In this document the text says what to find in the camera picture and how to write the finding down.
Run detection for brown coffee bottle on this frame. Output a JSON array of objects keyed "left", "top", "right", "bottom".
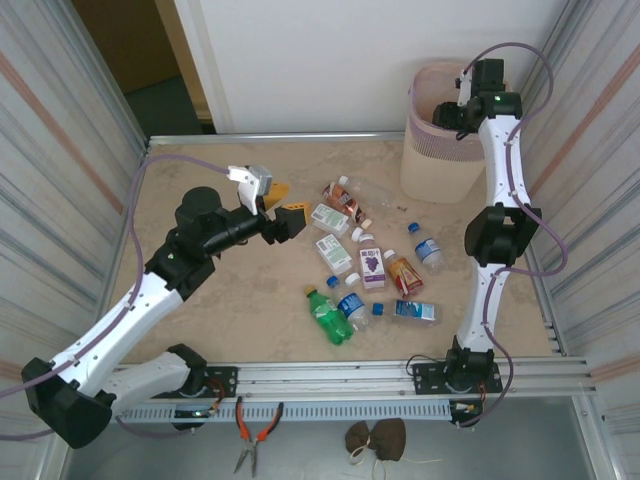
[{"left": 321, "top": 182, "right": 374, "bottom": 227}]

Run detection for purple grape juice bottle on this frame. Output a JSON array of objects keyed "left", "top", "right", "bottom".
[{"left": 357, "top": 233, "right": 389, "bottom": 292}]

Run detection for dark blue label water bottle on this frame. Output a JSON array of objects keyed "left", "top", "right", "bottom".
[{"left": 406, "top": 222, "right": 448, "bottom": 276}]

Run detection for light blue label water bottle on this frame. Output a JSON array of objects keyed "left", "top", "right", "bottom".
[{"left": 371, "top": 298, "right": 444, "bottom": 330}]

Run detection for beige ribbed waste bin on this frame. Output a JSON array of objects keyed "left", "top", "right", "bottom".
[{"left": 399, "top": 58, "right": 489, "bottom": 205}]

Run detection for unlabelled clear bottle white cap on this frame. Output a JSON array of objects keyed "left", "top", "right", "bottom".
[{"left": 337, "top": 174, "right": 399, "bottom": 214}]

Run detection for green soda bottle yellow cap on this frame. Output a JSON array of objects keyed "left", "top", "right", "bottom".
[{"left": 303, "top": 284, "right": 355, "bottom": 348}]

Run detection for blue label bottle blue cap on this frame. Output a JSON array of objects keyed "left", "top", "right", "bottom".
[{"left": 326, "top": 276, "right": 375, "bottom": 332}]

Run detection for red orange tea bottle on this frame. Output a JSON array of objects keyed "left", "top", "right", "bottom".
[{"left": 382, "top": 249, "right": 426, "bottom": 300}]

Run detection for black electronics box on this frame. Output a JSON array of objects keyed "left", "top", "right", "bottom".
[
  {"left": 172, "top": 402, "right": 221, "bottom": 432},
  {"left": 448, "top": 399, "right": 485, "bottom": 429}
]

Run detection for brown cloth pouch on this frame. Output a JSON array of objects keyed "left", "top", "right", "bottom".
[{"left": 344, "top": 417, "right": 407, "bottom": 462}]

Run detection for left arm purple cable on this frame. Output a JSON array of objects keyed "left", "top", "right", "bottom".
[{"left": 0, "top": 154, "right": 234, "bottom": 441}]

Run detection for white door frame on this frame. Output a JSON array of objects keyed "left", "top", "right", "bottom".
[{"left": 154, "top": 0, "right": 236, "bottom": 135}]

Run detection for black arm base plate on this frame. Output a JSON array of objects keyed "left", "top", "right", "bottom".
[
  {"left": 410, "top": 360, "right": 503, "bottom": 396},
  {"left": 184, "top": 366, "right": 239, "bottom": 400}
]

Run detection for aluminium table frame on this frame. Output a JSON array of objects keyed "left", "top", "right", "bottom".
[{"left": 54, "top": 130, "right": 599, "bottom": 401}]

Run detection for white slotted cable duct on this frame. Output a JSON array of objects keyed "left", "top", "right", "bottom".
[{"left": 114, "top": 399, "right": 481, "bottom": 426}]

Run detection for orange handled pliers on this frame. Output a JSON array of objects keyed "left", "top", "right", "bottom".
[{"left": 233, "top": 395, "right": 285, "bottom": 479}]

